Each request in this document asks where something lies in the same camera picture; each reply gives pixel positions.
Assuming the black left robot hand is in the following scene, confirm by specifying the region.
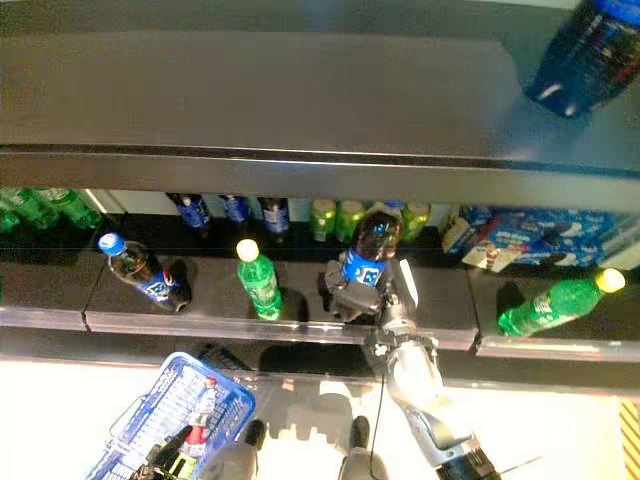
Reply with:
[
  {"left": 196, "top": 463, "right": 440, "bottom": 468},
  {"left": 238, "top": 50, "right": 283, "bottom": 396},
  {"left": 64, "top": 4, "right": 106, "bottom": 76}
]
[{"left": 134, "top": 424, "right": 194, "bottom": 480}]

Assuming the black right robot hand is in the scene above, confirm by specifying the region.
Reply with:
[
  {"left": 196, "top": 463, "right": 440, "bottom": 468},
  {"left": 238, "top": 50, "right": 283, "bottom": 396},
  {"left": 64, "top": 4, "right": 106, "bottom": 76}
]
[{"left": 317, "top": 259, "right": 401, "bottom": 326}]

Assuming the blue plastic shopping basket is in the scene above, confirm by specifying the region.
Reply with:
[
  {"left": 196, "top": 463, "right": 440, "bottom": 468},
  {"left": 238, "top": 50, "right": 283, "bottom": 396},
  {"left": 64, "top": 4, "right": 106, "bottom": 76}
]
[{"left": 84, "top": 352, "right": 257, "bottom": 480}]

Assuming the water bottle red cap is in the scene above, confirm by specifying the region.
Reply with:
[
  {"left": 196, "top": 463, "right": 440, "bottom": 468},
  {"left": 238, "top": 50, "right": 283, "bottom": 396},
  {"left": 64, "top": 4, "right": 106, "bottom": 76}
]
[{"left": 177, "top": 377, "right": 219, "bottom": 459}]

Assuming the black shelf base board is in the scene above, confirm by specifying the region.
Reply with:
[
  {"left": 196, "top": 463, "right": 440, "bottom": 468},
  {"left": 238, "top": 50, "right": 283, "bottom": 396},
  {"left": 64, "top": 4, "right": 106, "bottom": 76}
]
[{"left": 169, "top": 332, "right": 481, "bottom": 384}]

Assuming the silver robot left leg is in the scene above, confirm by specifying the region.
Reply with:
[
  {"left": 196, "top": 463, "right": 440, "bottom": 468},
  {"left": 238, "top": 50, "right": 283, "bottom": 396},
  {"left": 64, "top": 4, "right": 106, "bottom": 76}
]
[{"left": 197, "top": 418, "right": 267, "bottom": 480}]

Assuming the silver robot leg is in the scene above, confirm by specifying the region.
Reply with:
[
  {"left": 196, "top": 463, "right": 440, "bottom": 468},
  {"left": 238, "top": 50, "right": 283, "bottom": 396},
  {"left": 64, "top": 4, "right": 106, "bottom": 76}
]
[
  {"left": 339, "top": 415, "right": 389, "bottom": 480},
  {"left": 197, "top": 418, "right": 267, "bottom": 480}
]

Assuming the green soda bottle yellow cap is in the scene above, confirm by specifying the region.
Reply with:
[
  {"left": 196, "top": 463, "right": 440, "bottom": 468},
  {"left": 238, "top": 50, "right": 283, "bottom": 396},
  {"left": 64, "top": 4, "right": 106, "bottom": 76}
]
[
  {"left": 47, "top": 188, "right": 104, "bottom": 230},
  {"left": 12, "top": 188, "right": 59, "bottom": 230},
  {"left": 235, "top": 238, "right": 284, "bottom": 321},
  {"left": 0, "top": 189, "right": 24, "bottom": 234},
  {"left": 497, "top": 268, "right": 626, "bottom": 337}
]

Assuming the small white snack pack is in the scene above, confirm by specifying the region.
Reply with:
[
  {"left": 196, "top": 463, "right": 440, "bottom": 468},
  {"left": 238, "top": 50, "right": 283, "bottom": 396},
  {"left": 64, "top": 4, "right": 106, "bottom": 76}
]
[{"left": 462, "top": 239, "right": 506, "bottom": 274}]

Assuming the silver robot right leg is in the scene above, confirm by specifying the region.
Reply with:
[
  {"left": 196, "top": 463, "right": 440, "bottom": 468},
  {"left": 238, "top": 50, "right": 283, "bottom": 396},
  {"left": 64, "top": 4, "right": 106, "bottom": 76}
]
[{"left": 339, "top": 415, "right": 389, "bottom": 480}]

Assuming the large cola bottle blue label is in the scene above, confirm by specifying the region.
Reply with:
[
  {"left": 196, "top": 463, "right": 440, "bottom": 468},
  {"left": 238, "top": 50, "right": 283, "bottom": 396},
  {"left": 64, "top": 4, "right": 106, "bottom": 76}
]
[{"left": 522, "top": 0, "right": 640, "bottom": 119}]

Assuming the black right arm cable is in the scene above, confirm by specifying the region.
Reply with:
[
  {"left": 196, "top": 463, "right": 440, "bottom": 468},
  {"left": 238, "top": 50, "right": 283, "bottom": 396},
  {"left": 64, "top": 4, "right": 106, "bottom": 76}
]
[{"left": 369, "top": 379, "right": 386, "bottom": 479}]

